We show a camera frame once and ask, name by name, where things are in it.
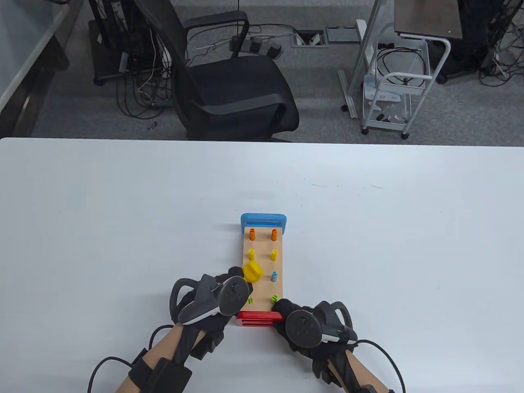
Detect person's left forearm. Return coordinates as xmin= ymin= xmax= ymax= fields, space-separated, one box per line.
xmin=117 ymin=325 xmax=205 ymax=393

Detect metal floor socket box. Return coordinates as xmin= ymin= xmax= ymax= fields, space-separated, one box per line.
xmin=291 ymin=29 xmax=329 ymax=49

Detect grey floor plate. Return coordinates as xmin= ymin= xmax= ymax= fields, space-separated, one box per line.
xmin=326 ymin=26 xmax=361 ymax=43

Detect tangle of floor cables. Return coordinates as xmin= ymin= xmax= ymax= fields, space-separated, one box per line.
xmin=115 ymin=29 xmax=176 ymax=120

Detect black hand controller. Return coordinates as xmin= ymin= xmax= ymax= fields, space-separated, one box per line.
xmin=285 ymin=301 xmax=357 ymax=348
xmin=170 ymin=275 xmax=251 ymax=326

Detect black equipment stand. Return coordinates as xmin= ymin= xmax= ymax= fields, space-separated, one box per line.
xmin=436 ymin=0 xmax=524 ymax=86

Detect rainbow hammer bench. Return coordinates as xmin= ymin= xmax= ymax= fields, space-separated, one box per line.
xmin=236 ymin=213 xmax=289 ymax=328

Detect black office chair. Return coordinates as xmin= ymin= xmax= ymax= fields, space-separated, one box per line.
xmin=133 ymin=0 xmax=300 ymax=142

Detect person's right hand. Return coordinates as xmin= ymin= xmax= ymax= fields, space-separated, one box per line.
xmin=271 ymin=298 xmax=359 ymax=385

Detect person's left hand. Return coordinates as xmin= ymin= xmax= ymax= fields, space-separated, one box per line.
xmin=172 ymin=266 xmax=254 ymax=361

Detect yellow toy hammer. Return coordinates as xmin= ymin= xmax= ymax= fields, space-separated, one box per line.
xmin=242 ymin=262 xmax=264 ymax=284

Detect brown top desk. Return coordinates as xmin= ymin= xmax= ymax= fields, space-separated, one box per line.
xmin=394 ymin=0 xmax=463 ymax=39

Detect white rolling cart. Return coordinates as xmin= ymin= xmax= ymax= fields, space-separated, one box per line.
xmin=360 ymin=35 xmax=452 ymax=140

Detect black cable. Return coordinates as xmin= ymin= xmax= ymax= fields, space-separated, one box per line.
xmin=88 ymin=325 xmax=174 ymax=393
xmin=354 ymin=339 xmax=407 ymax=393

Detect black power adapters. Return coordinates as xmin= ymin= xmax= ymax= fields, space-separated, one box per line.
xmin=229 ymin=35 xmax=284 ymax=60

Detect aluminium frame post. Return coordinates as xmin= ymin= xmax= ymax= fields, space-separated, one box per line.
xmin=338 ymin=0 xmax=387 ymax=119

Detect black equipment rack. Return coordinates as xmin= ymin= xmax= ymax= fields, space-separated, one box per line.
xmin=88 ymin=0 xmax=172 ymax=86

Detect grey side table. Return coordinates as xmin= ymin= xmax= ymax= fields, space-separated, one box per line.
xmin=0 ymin=0 xmax=84 ymax=138

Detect person's right forearm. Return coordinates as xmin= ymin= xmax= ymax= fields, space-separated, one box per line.
xmin=327 ymin=348 xmax=398 ymax=393

